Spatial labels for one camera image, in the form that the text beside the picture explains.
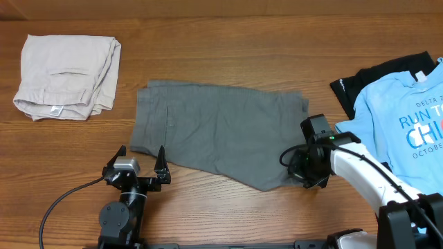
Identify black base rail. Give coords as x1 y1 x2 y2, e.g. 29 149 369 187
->
82 239 333 249

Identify light blue printed t-shirt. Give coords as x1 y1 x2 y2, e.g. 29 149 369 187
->
335 59 442 194

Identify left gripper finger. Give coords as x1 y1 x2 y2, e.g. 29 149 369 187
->
106 145 127 168
154 145 170 178

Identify black garment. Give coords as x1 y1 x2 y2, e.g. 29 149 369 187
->
331 52 437 121

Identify folded beige shorts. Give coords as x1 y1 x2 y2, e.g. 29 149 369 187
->
13 35 122 120

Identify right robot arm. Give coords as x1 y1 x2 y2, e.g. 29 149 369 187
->
285 132 442 248

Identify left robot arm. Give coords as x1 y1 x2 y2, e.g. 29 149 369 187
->
98 145 171 249

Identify grey shorts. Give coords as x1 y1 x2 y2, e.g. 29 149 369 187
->
130 80 309 192

